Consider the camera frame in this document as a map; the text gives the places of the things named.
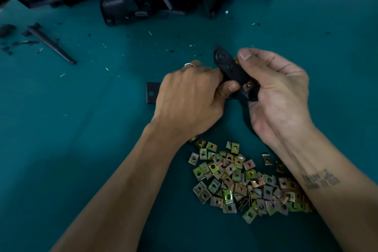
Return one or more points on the person's right forearm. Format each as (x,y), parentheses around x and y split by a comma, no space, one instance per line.
(336,201)

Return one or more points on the pile of brass clip nuts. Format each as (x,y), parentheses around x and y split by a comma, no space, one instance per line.
(248,181)

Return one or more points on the person's left hand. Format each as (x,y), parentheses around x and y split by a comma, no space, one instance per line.
(189,101)

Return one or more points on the green table cloth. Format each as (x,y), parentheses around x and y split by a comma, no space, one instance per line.
(71,142)

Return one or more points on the person's right hand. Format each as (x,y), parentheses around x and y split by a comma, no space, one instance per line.
(280,104)

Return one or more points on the person's left forearm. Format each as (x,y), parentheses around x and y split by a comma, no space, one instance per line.
(118,201)

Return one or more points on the black plastic bracket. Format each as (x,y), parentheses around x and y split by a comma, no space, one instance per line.
(227,66)

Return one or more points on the thin black plastic strip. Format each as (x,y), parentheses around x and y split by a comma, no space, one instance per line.
(50,43)

